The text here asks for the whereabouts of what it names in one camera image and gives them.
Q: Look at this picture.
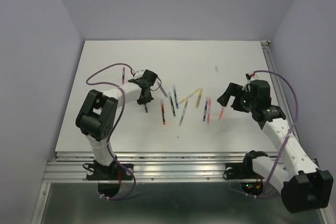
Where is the aluminium right side rail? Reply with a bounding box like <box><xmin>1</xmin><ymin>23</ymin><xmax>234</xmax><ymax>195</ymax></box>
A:
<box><xmin>260</xmin><ymin>40</ymin><xmax>293</xmax><ymax>125</ymax></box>

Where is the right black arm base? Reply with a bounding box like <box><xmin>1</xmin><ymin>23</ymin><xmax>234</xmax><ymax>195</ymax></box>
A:
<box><xmin>223</xmin><ymin>151</ymin><xmax>268</xmax><ymax>196</ymax></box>

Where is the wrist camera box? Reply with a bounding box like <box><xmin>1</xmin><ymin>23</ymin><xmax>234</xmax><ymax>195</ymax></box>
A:
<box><xmin>246</xmin><ymin>72</ymin><xmax>259</xmax><ymax>86</ymax></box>
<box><xmin>133</xmin><ymin>69</ymin><xmax>144</xmax><ymax>79</ymax></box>

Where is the yellow pen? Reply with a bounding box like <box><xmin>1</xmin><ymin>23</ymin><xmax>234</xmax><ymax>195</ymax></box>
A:
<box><xmin>195</xmin><ymin>88</ymin><xmax>203</xmax><ymax>108</ymax></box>
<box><xmin>179</xmin><ymin>88</ymin><xmax>202</xmax><ymax>104</ymax></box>

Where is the green white pen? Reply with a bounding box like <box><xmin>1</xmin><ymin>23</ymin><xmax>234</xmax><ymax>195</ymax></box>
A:
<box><xmin>179</xmin><ymin>100</ymin><xmax>188</xmax><ymax>126</ymax></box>

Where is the aluminium front rail frame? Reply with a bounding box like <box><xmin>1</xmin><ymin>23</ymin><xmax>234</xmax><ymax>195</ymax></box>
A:
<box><xmin>43</xmin><ymin>152</ymin><xmax>245</xmax><ymax>184</ymax></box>

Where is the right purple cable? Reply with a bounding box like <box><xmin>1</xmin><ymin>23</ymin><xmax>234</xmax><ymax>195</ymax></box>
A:
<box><xmin>249</xmin><ymin>70</ymin><xmax>300</xmax><ymax>198</ymax></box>

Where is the light red pen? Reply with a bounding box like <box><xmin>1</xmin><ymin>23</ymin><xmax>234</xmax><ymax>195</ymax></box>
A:
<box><xmin>206</xmin><ymin>98</ymin><xmax>212</xmax><ymax>124</ymax></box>

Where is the magenta pen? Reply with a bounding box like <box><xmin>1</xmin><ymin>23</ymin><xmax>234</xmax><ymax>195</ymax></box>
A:
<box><xmin>122</xmin><ymin>67</ymin><xmax>125</xmax><ymax>85</ymax></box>

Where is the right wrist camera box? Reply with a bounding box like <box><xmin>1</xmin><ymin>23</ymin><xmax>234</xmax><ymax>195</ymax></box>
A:
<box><xmin>246</xmin><ymin>72</ymin><xmax>259</xmax><ymax>86</ymax></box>

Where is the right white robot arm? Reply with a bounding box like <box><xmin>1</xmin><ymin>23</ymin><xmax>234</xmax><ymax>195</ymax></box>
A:
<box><xmin>217</xmin><ymin>80</ymin><xmax>333</xmax><ymax>214</ymax></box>

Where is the dark blue pen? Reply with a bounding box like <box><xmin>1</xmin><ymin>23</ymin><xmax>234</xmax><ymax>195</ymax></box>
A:
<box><xmin>203</xmin><ymin>97</ymin><xmax>209</xmax><ymax>122</ymax></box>

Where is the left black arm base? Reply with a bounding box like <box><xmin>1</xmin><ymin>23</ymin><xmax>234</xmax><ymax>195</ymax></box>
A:
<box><xmin>82</xmin><ymin>161</ymin><xmax>135</xmax><ymax>200</ymax></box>

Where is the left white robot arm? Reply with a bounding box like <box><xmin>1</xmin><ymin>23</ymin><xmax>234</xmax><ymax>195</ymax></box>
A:
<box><xmin>75</xmin><ymin>69</ymin><xmax>158</xmax><ymax>179</ymax></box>

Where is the dark green pen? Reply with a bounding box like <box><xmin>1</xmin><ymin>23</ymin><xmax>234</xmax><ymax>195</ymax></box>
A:
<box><xmin>168</xmin><ymin>92</ymin><xmax>176</xmax><ymax>117</ymax></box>

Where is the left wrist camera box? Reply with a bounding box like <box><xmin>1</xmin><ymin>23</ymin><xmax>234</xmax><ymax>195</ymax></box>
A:
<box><xmin>133</xmin><ymin>69</ymin><xmax>144</xmax><ymax>79</ymax></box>

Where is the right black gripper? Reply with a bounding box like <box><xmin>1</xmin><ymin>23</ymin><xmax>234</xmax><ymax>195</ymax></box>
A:
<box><xmin>216</xmin><ymin>82</ymin><xmax>257</xmax><ymax>112</ymax></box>

